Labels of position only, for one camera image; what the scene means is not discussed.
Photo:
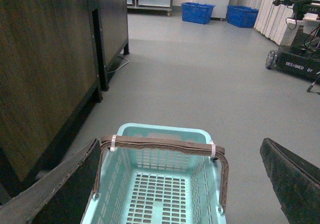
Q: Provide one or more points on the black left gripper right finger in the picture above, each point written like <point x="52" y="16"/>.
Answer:
<point x="295" y="182"/>

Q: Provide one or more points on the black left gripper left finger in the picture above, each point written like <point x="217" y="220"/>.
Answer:
<point x="61" y="196"/>

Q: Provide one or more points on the brown basket handle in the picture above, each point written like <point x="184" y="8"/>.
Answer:
<point x="188" y="148"/>

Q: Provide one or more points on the light blue plastic basket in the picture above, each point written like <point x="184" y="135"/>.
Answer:
<point x="157" y="186"/>

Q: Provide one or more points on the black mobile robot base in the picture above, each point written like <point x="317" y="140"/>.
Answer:
<point x="299" y="55"/>

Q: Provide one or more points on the dark wooden cabinet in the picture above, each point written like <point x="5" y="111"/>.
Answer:
<point x="56" y="56"/>

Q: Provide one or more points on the blue plastic crate right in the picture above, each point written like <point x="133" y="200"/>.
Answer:
<point x="242" y="16"/>

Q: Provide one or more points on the blue plastic crate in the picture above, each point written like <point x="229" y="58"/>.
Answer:
<point x="242" y="16"/>
<point x="197" y="13"/>

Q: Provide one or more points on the blue plastic crate left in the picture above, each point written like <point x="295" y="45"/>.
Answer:
<point x="197" y="13"/>

